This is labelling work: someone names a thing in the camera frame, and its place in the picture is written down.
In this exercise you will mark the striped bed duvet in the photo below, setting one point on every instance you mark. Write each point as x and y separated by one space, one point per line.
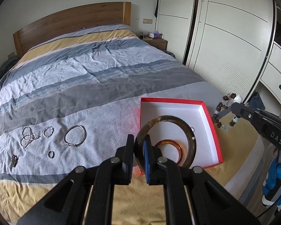
96 78

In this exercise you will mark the wooden headboard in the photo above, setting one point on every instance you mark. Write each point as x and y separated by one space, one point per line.
70 20

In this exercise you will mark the dark metal brooch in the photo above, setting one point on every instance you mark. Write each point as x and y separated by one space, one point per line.
14 160

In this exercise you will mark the white sliding wardrobe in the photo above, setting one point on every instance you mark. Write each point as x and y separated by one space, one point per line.
224 41

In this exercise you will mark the small amber bangle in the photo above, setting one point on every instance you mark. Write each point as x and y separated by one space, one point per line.
170 149

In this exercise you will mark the red white jewelry box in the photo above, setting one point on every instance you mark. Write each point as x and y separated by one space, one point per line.
195 114

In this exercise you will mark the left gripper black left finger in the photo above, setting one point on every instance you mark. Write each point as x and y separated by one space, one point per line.
127 160

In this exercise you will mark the large silver bangle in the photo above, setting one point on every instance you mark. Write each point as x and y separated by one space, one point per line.
75 136

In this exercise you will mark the purple item on nightstand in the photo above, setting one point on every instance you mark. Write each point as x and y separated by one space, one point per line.
155 35

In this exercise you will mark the wooden nightstand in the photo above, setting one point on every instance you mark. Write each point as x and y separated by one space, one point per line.
160 44

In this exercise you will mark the dark grey clothes pile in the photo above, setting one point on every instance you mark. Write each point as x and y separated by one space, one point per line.
7 65

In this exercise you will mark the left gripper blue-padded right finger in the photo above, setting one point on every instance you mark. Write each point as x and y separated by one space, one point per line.
151 155

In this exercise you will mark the right hand blue white glove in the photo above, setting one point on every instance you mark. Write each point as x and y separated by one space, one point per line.
271 187

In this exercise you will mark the beige wall switch panel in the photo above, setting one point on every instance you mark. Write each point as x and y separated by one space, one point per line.
147 21

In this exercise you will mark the white drawer shelf unit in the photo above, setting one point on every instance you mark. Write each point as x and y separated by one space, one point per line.
269 86

